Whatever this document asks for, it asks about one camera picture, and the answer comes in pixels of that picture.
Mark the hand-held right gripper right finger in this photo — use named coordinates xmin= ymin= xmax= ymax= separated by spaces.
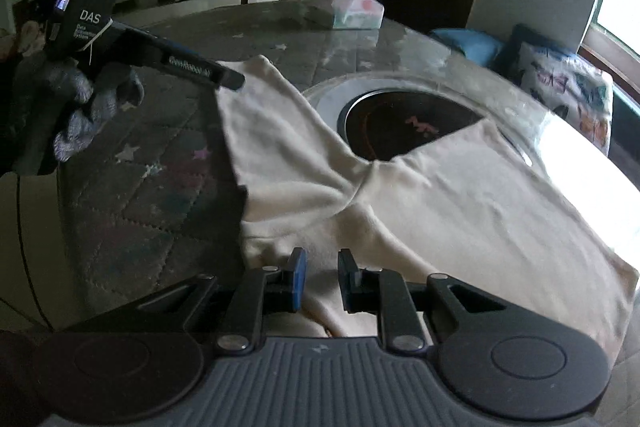
xmin=337 ymin=248 xmax=516 ymax=353

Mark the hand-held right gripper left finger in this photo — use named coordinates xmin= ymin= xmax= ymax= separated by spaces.
xmin=125 ymin=248 xmax=307 ymax=355

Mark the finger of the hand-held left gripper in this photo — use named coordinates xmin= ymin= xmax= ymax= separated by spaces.
xmin=101 ymin=22 xmax=246 ymax=90

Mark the cream garment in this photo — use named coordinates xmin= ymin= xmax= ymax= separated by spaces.
xmin=214 ymin=54 xmax=640 ymax=360

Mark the person's left hand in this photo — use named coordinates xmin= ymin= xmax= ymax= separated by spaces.
xmin=14 ymin=56 xmax=146 ymax=163

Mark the dark star-print table mat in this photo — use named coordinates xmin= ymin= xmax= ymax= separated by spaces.
xmin=54 ymin=0 xmax=556 ymax=338

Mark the built-in round table cooker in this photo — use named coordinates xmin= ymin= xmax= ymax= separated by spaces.
xmin=301 ymin=74 xmax=537 ymax=168

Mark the tissue box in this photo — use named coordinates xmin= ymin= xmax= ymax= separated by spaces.
xmin=332 ymin=0 xmax=386 ymax=30

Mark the blue cushion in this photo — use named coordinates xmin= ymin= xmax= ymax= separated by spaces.
xmin=429 ymin=28 xmax=504 ymax=68

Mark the printed white pillow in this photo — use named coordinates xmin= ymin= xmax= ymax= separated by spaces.
xmin=499 ymin=24 xmax=617 ymax=158

